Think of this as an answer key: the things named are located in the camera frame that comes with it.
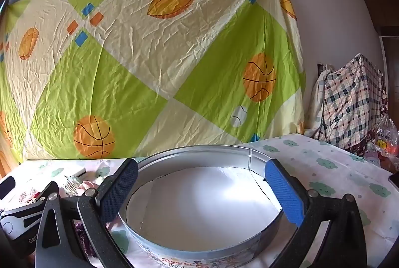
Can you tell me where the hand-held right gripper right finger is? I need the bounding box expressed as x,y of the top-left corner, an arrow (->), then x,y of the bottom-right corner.
264,159 -> 368,268

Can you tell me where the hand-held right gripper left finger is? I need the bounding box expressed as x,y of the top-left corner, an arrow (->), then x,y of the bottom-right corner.
35,158 -> 139,268

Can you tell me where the clear plastic bag with smiley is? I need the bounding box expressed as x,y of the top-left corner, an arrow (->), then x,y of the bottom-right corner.
365,114 -> 399,172

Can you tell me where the red floral cloth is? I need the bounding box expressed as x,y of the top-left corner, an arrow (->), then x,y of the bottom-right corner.
15,190 -> 42,204

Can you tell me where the cloud print tablecloth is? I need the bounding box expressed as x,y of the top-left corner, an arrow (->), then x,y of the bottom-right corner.
0,133 -> 399,268

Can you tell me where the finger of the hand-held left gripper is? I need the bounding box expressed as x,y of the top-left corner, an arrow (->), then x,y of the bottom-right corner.
0,176 -> 15,200
0,181 -> 60,219

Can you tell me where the plaid cloth cover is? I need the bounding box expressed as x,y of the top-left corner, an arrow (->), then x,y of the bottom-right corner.
304,53 -> 390,150

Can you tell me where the purple knit scrunchie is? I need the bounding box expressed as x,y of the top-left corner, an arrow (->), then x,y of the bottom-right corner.
73,221 -> 98,257

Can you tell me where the sports ball print wall sheet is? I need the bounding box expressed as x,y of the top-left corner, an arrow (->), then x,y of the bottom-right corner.
0,0 -> 306,177

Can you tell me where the round metal tin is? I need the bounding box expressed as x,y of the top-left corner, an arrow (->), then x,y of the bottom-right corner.
118,145 -> 300,268

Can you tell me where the pale pink ribbon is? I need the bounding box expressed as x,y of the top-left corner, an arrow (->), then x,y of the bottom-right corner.
76,181 -> 101,194

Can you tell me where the cotton swab packet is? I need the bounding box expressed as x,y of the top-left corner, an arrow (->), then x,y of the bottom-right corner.
64,177 -> 82,197

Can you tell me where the brown wooden wardrobe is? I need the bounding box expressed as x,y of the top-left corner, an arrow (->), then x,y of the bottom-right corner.
362,0 -> 399,114

